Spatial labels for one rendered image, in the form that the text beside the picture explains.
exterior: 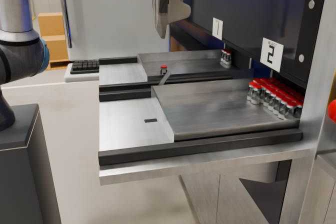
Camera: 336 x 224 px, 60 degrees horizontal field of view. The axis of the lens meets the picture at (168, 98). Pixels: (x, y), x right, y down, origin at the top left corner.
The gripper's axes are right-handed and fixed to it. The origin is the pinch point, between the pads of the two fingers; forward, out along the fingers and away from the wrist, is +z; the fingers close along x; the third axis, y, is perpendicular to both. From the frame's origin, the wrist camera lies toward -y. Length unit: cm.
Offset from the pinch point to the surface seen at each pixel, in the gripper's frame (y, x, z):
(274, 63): 27.4, 4.9, 9.2
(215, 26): 27, 43, 7
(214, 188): 28, 33, 69
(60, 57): -70, 344, 94
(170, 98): 6.2, 18.1, 21.4
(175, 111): 5.7, 10.1, 21.4
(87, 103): -32, 221, 110
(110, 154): -10.3, -7.9, 19.6
